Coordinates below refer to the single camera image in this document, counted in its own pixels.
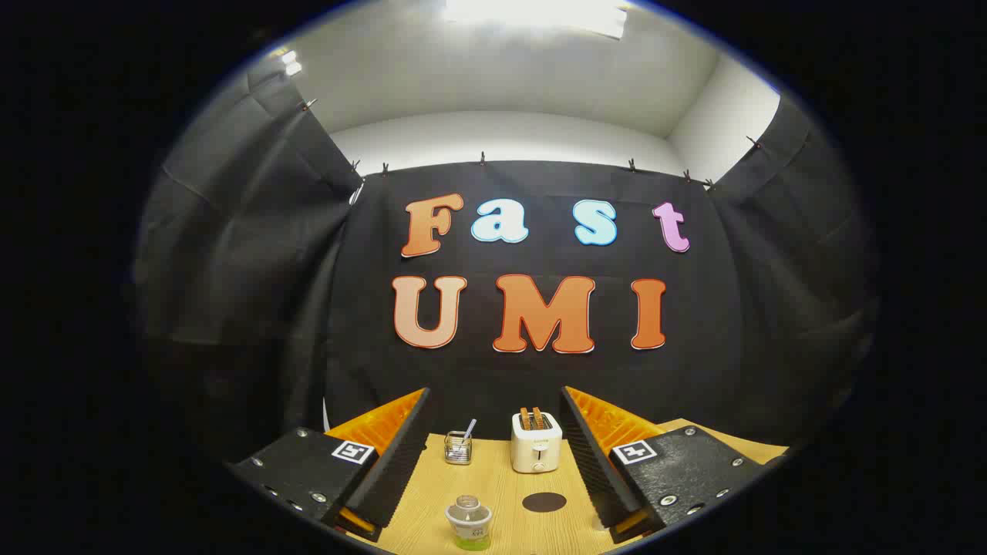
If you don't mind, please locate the juice bottle with white label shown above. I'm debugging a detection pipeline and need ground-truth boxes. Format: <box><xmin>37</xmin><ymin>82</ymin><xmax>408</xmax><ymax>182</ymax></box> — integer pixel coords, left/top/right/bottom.
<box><xmin>445</xmin><ymin>495</ymin><xmax>494</xmax><ymax>551</ymax></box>

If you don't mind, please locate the white toaster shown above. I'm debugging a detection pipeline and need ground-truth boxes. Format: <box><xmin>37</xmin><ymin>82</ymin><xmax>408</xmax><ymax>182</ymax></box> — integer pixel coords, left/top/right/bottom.
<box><xmin>510</xmin><ymin>407</ymin><xmax>564</xmax><ymax>474</ymax></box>

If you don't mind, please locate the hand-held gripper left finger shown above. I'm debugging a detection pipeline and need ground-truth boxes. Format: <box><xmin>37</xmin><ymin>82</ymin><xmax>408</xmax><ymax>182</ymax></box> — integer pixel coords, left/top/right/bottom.
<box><xmin>227</xmin><ymin>387</ymin><xmax>431</xmax><ymax>543</ymax></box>

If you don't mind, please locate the black backdrop cloth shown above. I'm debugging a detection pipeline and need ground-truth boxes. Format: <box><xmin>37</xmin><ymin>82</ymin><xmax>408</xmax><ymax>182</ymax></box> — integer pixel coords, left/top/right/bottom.
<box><xmin>133</xmin><ymin>58</ymin><xmax>880</xmax><ymax>479</ymax></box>

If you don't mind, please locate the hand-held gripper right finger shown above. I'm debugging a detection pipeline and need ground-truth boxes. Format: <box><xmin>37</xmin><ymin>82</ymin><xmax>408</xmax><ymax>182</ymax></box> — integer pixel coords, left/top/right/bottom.
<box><xmin>559</xmin><ymin>385</ymin><xmax>789</xmax><ymax>544</ymax></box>

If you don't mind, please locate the wooden table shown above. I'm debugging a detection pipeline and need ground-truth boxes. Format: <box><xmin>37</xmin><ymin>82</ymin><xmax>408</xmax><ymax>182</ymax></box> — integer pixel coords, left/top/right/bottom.
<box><xmin>347</xmin><ymin>419</ymin><xmax>789</xmax><ymax>555</ymax></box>

